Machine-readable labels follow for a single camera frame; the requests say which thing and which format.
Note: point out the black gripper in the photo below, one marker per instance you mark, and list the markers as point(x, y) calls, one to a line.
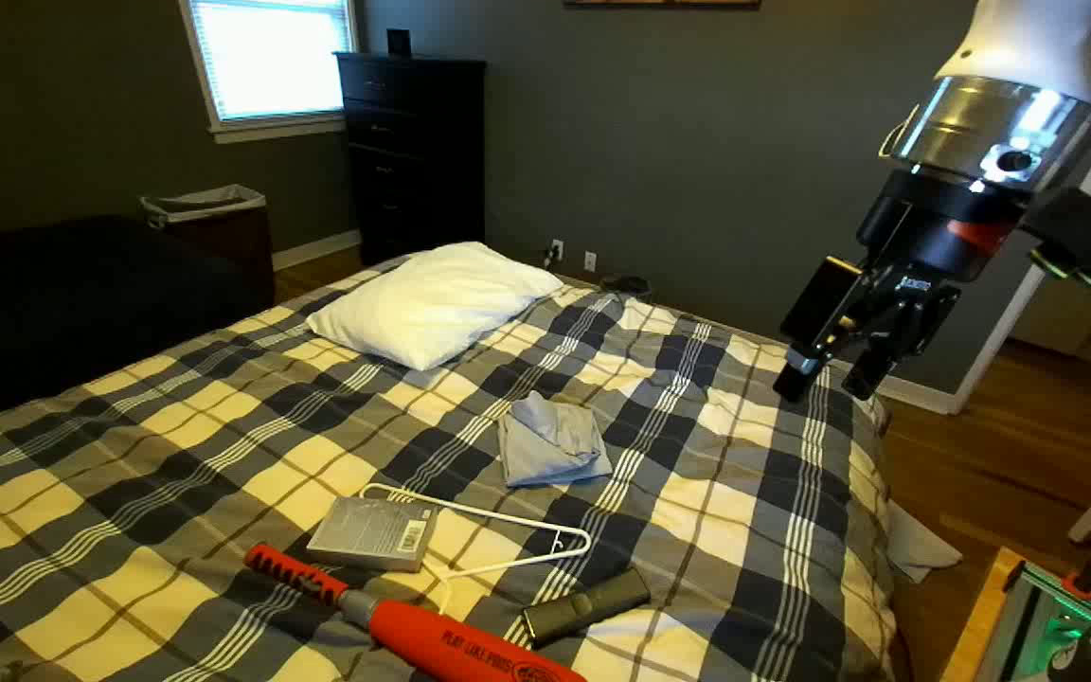
point(918, 270)

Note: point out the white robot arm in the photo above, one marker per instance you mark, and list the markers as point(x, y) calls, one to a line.
point(1012, 78)

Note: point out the white framed grey board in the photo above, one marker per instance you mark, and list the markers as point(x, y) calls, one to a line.
point(968, 355)

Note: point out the white paper sheet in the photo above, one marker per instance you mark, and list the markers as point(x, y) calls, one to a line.
point(921, 547)

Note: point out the wooden board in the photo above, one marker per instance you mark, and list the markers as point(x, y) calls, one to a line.
point(983, 620)

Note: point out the folded blue-grey cloth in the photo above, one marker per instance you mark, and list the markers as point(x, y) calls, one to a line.
point(555, 444)

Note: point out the green device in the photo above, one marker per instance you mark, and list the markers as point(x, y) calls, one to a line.
point(1049, 627)

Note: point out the white pillow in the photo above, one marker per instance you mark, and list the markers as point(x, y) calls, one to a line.
point(433, 303)

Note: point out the black dresser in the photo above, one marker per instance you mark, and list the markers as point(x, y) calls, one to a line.
point(415, 151)

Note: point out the red plastic tool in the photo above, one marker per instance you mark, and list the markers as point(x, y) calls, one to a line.
point(433, 629)

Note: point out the flat grey box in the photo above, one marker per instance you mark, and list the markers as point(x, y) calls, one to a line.
point(372, 533)

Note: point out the small dark object on dresser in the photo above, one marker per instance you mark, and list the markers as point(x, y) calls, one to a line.
point(400, 44)

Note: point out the brown hamper with white liner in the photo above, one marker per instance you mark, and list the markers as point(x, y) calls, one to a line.
point(205, 221)

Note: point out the plaid yellow grey bedspread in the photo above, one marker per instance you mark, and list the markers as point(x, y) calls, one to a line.
point(190, 439)

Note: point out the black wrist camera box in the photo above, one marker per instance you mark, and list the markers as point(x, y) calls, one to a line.
point(820, 300)

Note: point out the white wall outlet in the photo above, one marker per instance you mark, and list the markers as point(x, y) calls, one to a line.
point(559, 252)
point(589, 259)

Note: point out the wall picture frame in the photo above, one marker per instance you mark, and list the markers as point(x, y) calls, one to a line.
point(661, 6)

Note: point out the bright window with white frame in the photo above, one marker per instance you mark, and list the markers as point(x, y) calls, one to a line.
point(269, 59)

